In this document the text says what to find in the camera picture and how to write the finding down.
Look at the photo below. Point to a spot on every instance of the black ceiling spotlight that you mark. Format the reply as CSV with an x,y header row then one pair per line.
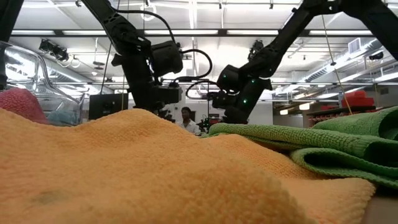
x,y
54,49
255,46
376,56

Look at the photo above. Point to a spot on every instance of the silver ventilation duct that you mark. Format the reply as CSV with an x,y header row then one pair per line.
x,y
71,76

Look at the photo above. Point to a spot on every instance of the white ventilation duct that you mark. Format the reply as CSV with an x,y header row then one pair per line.
x,y
354,46

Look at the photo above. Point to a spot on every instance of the red plastic bin stack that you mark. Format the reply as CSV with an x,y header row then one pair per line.
x,y
357,99

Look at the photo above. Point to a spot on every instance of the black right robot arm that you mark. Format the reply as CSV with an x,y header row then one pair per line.
x,y
280,46

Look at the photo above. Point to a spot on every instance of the blue microfiber towel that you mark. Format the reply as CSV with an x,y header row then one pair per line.
x,y
65,118

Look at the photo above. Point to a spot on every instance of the person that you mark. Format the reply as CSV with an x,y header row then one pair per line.
x,y
188,123

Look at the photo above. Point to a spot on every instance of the clear plastic bin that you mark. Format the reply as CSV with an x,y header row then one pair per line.
x,y
40,71

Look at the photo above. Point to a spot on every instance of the green microfiber towel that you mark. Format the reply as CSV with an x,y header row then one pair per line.
x,y
311,137

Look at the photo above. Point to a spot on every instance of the orange microfiber towel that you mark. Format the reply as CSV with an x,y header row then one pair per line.
x,y
124,171

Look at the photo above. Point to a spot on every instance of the pink microfiber towel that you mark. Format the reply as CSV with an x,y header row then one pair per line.
x,y
18,102

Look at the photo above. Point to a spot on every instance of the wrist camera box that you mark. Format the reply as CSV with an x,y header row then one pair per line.
x,y
222,100
169,95

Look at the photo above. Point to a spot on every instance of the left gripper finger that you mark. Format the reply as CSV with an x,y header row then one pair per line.
x,y
166,115

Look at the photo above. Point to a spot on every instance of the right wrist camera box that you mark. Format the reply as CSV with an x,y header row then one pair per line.
x,y
222,100

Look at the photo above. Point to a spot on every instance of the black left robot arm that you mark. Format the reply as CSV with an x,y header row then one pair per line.
x,y
124,31

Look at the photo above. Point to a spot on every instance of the black monitor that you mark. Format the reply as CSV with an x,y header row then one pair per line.
x,y
105,105

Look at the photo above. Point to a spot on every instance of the black shelving unit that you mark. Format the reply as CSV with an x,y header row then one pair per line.
x,y
342,110

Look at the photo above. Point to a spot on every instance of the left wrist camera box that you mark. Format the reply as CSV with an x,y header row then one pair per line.
x,y
169,95

